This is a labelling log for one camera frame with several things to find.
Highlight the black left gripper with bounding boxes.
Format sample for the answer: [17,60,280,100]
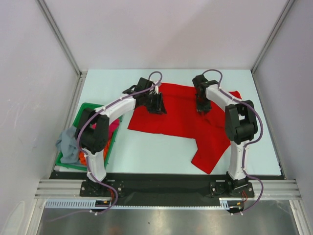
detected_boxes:
[143,92,167,115]

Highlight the red t shirt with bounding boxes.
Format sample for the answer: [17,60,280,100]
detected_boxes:
[128,83,230,174]

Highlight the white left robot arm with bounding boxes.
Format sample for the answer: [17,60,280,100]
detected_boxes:
[75,77,167,196]

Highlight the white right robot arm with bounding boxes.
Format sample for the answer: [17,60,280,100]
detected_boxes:
[192,74,258,197]

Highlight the magenta t shirt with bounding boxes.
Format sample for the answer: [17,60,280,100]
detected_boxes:
[109,119,120,136]

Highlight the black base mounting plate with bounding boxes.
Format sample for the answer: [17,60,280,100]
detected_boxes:
[48,172,286,206]

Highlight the orange t shirt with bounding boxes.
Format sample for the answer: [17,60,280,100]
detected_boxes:
[79,140,111,166]

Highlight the grey blue t shirt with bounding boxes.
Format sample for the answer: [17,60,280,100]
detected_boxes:
[55,126,79,165]

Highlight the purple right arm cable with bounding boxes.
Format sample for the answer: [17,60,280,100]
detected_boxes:
[202,69,265,215]

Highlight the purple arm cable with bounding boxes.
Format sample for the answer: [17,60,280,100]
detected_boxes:
[46,70,164,222]
[202,69,265,215]

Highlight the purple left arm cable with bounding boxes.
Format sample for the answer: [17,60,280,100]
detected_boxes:
[46,70,164,222]

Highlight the left aluminium corner post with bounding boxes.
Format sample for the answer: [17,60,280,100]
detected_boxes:
[36,0,88,79]

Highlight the aluminium corner post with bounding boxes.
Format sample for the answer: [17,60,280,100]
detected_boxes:
[250,0,297,75]
[36,0,88,79]

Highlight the white slotted cable duct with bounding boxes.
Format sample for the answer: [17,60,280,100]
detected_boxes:
[45,197,245,211]

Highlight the aluminium frame rail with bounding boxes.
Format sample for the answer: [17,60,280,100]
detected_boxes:
[35,179,302,200]

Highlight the right aluminium corner post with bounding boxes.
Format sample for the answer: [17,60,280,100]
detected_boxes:
[250,0,297,75]

